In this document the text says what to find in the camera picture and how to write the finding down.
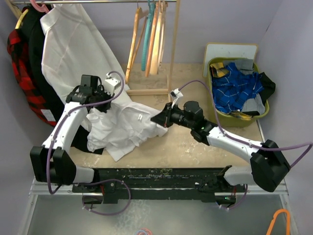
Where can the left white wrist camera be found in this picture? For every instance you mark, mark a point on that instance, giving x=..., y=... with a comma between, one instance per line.
x=111, y=84

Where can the black cloth in basket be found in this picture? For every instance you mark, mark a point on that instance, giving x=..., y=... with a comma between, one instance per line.
x=264, y=86

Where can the wooden hanger rightmost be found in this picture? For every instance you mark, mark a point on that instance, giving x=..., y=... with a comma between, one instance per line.
x=159, y=38

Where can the wooden hanger middle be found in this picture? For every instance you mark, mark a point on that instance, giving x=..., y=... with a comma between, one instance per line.
x=150, y=48

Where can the white shirt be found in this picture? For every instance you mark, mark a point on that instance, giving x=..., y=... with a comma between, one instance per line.
x=73, y=46
x=122, y=128

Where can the yellow hanger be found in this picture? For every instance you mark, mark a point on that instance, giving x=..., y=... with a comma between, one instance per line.
x=19, y=22

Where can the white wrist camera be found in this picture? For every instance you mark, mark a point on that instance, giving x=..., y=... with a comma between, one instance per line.
x=176, y=96
x=111, y=84

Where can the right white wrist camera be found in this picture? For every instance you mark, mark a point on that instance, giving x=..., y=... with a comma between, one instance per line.
x=176, y=96

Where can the teal hanger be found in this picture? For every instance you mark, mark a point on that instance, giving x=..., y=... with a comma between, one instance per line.
x=147, y=34

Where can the grey cloth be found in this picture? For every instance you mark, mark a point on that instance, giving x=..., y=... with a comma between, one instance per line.
x=244, y=64

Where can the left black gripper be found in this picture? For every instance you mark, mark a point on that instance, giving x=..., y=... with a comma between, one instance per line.
x=101, y=90

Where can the white board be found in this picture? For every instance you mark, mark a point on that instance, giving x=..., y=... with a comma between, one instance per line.
x=227, y=50

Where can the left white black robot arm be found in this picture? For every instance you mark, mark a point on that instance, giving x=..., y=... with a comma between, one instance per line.
x=51, y=161

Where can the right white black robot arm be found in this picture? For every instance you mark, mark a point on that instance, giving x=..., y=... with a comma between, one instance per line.
x=267, y=164

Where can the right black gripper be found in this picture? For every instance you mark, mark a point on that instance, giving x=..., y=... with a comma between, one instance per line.
x=164, y=118

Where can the olive green laundry basket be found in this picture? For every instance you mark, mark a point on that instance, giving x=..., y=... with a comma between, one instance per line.
x=253, y=108

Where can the hanging white shirt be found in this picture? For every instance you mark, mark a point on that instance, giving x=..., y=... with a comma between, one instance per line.
x=73, y=46

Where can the wooden clothes rack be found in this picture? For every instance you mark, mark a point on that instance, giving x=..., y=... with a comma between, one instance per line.
x=143, y=92

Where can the wooden hanger leftmost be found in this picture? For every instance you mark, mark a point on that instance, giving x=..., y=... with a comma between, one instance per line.
x=140, y=20

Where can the hanging black shirt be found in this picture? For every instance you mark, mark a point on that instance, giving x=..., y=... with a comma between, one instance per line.
x=33, y=33

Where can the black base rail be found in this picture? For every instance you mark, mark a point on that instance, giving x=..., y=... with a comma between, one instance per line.
x=203, y=184

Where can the wooden hanger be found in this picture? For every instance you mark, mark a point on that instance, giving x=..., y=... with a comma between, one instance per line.
x=140, y=20
x=159, y=38
x=150, y=48

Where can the yellow black cloth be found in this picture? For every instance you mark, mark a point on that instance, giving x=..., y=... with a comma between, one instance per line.
x=218, y=70

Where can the red black plaid shirt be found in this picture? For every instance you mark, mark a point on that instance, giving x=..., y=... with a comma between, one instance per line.
x=17, y=48

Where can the pink hanger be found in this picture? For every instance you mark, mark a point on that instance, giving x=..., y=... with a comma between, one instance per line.
x=40, y=5

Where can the blue shirt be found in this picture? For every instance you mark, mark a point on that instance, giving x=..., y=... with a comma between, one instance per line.
x=232, y=90

